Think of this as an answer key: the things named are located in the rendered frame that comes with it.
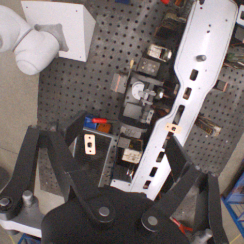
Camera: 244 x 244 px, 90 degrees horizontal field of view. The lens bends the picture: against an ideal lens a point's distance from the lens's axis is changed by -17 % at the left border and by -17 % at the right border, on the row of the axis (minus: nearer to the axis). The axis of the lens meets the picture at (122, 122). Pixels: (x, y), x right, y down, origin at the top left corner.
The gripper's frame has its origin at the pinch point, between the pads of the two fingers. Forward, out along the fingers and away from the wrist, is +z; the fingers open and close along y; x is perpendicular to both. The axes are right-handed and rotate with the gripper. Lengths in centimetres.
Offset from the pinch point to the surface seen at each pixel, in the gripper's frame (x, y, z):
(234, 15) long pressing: 49, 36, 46
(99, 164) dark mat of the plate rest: -30.0, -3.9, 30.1
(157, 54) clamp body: 17.0, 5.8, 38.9
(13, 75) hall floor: -30, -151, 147
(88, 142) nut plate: -20.9, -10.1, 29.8
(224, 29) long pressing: 40, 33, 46
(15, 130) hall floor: -111, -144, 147
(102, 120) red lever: -11.6, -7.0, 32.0
